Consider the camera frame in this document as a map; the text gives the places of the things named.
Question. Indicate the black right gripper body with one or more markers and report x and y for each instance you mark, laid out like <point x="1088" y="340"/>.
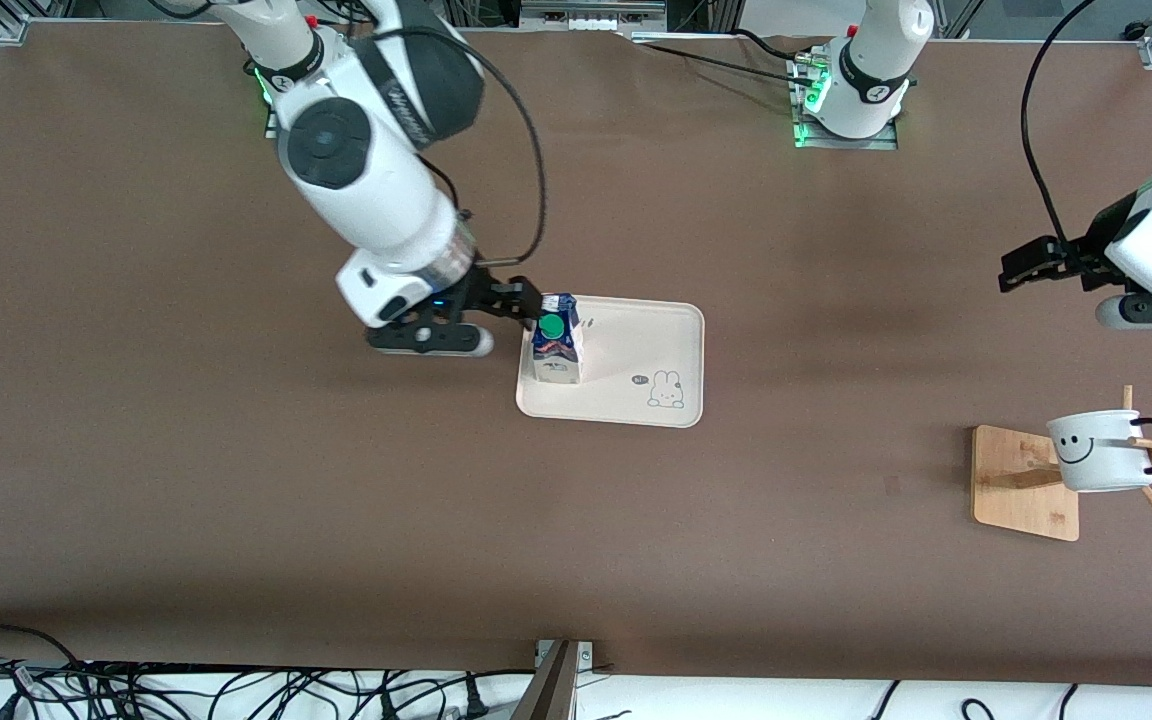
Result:
<point x="483" y="291"/>

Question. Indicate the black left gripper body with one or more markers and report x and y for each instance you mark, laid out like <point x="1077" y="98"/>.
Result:
<point x="1088" y="253"/>

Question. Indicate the blue white milk carton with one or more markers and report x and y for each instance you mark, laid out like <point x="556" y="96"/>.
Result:
<point x="556" y="345"/>

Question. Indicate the white smiley face mug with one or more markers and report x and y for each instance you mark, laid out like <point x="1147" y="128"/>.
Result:
<point x="1096" y="455"/>

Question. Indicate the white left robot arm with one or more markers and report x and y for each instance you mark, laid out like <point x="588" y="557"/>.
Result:
<point x="871" y="80"/>

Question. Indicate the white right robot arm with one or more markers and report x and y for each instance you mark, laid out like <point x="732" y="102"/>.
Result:
<point x="376" y="180"/>

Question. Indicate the beige rabbit print tray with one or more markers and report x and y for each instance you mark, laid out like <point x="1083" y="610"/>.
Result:
<point x="636" y="350"/>

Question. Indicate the wooden mug stand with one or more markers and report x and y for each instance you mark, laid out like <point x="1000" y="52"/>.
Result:
<point x="1021" y="495"/>

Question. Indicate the silver box with ports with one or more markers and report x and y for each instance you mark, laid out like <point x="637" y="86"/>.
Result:
<point x="593" y="12"/>

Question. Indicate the aluminium profile bar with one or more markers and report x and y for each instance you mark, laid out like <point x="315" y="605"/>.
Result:
<point x="548" y="685"/>

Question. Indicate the black power plug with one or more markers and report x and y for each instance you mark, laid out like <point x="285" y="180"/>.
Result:
<point x="476" y="700"/>

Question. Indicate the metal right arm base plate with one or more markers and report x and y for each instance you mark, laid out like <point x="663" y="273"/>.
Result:
<point x="270" y="125"/>

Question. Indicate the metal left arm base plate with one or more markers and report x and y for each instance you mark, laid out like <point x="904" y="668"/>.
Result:
<point x="806" y="140"/>

